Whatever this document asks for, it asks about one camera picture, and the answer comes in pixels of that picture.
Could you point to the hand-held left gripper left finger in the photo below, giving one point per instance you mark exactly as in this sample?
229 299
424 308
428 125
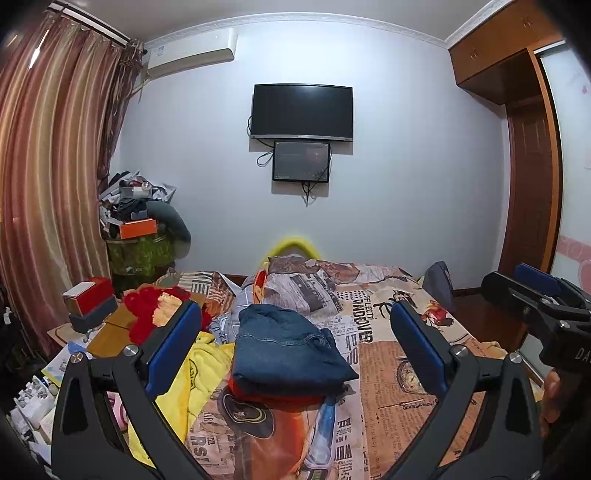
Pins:
173 350

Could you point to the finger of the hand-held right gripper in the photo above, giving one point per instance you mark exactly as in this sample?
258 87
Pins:
540 279
501 284

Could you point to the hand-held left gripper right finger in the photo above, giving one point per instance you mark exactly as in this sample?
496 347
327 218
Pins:
415 346

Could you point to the blue denim jeans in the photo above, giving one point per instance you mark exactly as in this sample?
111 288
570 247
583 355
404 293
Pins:
286 341

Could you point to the person's right hand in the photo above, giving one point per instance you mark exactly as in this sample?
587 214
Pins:
550 397

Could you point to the yellow printed garment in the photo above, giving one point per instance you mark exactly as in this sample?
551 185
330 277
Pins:
198 378

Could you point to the red fluffy cloth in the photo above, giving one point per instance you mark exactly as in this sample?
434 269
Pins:
143 309

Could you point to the blue plaid cloth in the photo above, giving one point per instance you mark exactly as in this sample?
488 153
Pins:
226 323

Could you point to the purple fabric bag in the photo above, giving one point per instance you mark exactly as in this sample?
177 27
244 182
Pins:
438 279

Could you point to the brown cardboard sheet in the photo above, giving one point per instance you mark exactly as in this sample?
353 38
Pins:
111 339

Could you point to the pink object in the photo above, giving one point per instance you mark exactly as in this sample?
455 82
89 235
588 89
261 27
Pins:
115 413

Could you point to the grey box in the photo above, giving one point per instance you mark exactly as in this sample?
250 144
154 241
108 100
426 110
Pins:
94 316

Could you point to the wooden door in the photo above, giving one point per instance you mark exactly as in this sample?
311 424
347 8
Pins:
526 194

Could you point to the green camouflage cover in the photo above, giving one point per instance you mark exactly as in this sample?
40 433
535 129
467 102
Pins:
138 263

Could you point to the red box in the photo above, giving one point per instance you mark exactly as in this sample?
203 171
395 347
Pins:
92 295

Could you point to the red folded cloth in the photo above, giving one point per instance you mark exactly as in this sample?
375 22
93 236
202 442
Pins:
277 400

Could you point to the white sliding wardrobe door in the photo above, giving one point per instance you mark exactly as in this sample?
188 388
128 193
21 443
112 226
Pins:
572 161

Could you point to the dark green jacket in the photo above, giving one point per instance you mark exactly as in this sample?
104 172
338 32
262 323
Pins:
173 226

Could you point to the orange box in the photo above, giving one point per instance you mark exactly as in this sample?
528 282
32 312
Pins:
138 229

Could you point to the pile of white packets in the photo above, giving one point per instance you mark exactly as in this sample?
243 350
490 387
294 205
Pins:
32 410

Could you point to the pile of clutter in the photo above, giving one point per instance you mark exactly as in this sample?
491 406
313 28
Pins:
134 194

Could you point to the striped reddish curtain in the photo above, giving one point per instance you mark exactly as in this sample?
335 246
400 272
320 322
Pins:
51 184

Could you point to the wooden overhead cabinet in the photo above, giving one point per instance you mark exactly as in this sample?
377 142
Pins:
489 55

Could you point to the white air conditioner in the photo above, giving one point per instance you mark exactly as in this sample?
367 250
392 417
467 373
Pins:
189 50

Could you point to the small black wall monitor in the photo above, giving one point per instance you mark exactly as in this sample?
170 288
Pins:
300 161

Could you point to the black wall television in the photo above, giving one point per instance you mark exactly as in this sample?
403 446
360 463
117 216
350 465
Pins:
302 110

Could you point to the curtain rail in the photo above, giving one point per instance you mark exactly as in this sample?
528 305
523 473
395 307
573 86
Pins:
87 21

